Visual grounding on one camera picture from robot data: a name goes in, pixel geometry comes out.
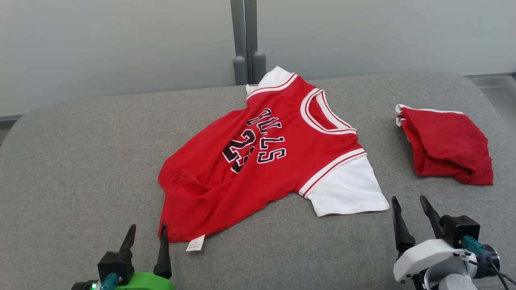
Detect teal left cable connector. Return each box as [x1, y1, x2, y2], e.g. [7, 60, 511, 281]
[100, 273, 119, 290]

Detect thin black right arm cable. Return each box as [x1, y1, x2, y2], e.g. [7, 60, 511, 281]
[468, 256, 516, 290]

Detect red shorts with white trim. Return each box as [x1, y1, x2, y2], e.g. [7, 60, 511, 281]
[395, 104, 494, 186]

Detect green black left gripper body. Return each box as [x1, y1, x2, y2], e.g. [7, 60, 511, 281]
[115, 273, 176, 290]

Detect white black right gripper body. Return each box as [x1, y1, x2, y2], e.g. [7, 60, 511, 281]
[393, 239, 468, 283]

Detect grey rounded cylinder post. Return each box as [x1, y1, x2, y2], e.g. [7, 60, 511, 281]
[233, 56, 248, 86]
[252, 50, 266, 84]

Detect red Bulls jersey white sleeves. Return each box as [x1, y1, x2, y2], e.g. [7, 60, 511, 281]
[157, 66, 390, 252]

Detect grey vertical frame bar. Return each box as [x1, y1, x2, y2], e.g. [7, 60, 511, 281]
[230, 0, 258, 85]

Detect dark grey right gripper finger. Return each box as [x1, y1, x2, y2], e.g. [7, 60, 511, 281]
[391, 196, 416, 254]
[420, 195, 443, 239]

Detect teal cable connector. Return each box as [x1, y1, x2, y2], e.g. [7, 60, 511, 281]
[462, 236, 492, 260]
[100, 273, 119, 290]

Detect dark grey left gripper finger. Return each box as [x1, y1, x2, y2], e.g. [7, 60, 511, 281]
[153, 222, 173, 280]
[119, 224, 137, 253]

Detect teal right cable connector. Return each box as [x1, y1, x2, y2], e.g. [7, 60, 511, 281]
[462, 236, 492, 260]

